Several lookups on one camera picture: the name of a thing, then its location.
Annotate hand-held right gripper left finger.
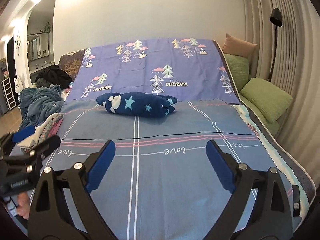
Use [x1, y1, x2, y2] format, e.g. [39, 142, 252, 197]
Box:
[27, 140, 117, 240]

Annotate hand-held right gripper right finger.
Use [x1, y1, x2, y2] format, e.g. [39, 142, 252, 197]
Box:
[205, 139, 294, 240]

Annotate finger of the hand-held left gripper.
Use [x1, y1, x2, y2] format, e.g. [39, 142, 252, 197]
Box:
[0, 125, 37, 155]
[24, 135, 62, 173]

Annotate navy star-print fleece jacket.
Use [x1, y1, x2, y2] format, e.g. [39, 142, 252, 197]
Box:
[96, 92, 178, 117]

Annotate stack of folded clothes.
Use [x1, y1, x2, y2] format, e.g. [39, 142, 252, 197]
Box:
[17, 112, 64, 153]

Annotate black clothes pile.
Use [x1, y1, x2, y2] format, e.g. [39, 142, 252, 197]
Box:
[35, 66, 73, 89]

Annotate person's left hand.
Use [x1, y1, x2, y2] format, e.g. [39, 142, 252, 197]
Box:
[16, 192, 32, 220]

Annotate teal fleece blanket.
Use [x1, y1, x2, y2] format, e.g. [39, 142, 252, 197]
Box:
[19, 84, 66, 130]

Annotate white shelf rack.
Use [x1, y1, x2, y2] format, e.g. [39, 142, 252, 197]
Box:
[1, 77, 17, 110]

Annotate blue striped bed sheet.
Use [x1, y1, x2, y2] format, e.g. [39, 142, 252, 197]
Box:
[7, 99, 303, 240]

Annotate green seat cushion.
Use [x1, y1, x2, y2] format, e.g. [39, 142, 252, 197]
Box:
[239, 96, 280, 135]

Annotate dark-edged mattress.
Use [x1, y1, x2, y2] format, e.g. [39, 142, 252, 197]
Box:
[212, 39, 317, 220]

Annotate large green pillow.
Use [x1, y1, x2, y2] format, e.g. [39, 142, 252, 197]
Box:
[239, 77, 293, 124]

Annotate black rectangular box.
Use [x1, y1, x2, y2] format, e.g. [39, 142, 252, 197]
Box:
[291, 184, 302, 218]

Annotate brown branch-print cloth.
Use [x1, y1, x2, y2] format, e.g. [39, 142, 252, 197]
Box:
[59, 49, 87, 82]

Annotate small green pillow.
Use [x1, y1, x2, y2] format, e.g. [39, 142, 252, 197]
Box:
[224, 54, 250, 93]

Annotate purple tree-print blanket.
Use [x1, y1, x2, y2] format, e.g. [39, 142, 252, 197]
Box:
[65, 38, 242, 105]

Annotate peach pillow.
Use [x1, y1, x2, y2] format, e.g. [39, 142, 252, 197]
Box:
[222, 33, 257, 60]

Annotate beige curtain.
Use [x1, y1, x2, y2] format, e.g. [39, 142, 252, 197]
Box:
[240, 0, 320, 180]

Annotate black floor lamp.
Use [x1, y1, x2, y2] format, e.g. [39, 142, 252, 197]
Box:
[267, 7, 283, 82]

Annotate wall mirror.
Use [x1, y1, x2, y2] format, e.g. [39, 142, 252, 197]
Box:
[26, 32, 49, 62]

